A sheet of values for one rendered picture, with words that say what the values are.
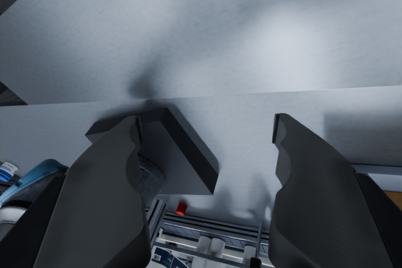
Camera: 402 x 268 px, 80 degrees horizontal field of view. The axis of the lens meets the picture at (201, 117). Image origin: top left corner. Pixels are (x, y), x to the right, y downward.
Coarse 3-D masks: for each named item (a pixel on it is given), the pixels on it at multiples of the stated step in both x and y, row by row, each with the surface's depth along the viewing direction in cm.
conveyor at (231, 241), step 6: (168, 228) 99; (174, 228) 96; (180, 228) 94; (186, 234) 98; (192, 234) 95; (198, 234) 93; (204, 234) 91; (210, 234) 89; (216, 234) 87; (228, 240) 88; (234, 240) 85; (240, 240) 84; (234, 246) 90; (240, 246) 88; (264, 246) 81; (264, 252) 85
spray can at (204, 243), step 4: (200, 236) 91; (204, 236) 90; (208, 236) 90; (200, 240) 90; (204, 240) 89; (208, 240) 90; (200, 244) 89; (204, 244) 88; (208, 244) 89; (196, 248) 89; (200, 248) 88; (204, 248) 88; (208, 248) 88; (200, 252) 87; (204, 252) 87; (196, 260) 85; (200, 260) 85; (204, 260) 85; (192, 264) 85; (196, 264) 84; (200, 264) 84; (204, 264) 85
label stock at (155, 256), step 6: (156, 252) 110; (162, 252) 110; (168, 252) 111; (156, 258) 108; (162, 258) 108; (168, 258) 110; (174, 258) 114; (150, 264) 106; (156, 264) 107; (162, 264) 107; (168, 264) 110; (174, 264) 114; (180, 264) 118
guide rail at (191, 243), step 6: (162, 234) 102; (168, 240) 99; (174, 240) 98; (180, 240) 97; (186, 240) 97; (192, 246) 95; (228, 252) 89; (234, 252) 88; (240, 252) 87; (240, 258) 87; (264, 258) 84; (264, 264) 83; (270, 264) 82
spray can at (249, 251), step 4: (248, 244) 84; (248, 248) 83; (252, 248) 82; (244, 252) 83; (248, 252) 82; (252, 252) 81; (244, 256) 82; (248, 256) 81; (252, 256) 81; (244, 260) 81; (248, 260) 80; (248, 264) 79
